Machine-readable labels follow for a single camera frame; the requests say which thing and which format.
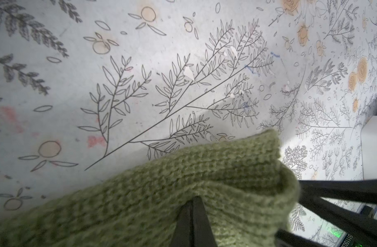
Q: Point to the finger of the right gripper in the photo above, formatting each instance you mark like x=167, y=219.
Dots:
x=363, y=228

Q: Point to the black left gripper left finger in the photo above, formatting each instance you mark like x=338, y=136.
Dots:
x=183, y=235

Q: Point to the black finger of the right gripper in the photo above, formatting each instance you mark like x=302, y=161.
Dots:
x=358, y=191

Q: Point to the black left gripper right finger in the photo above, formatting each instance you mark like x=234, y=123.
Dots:
x=202, y=232

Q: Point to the white purple flat objects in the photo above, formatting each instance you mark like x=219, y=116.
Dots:
x=369, y=146

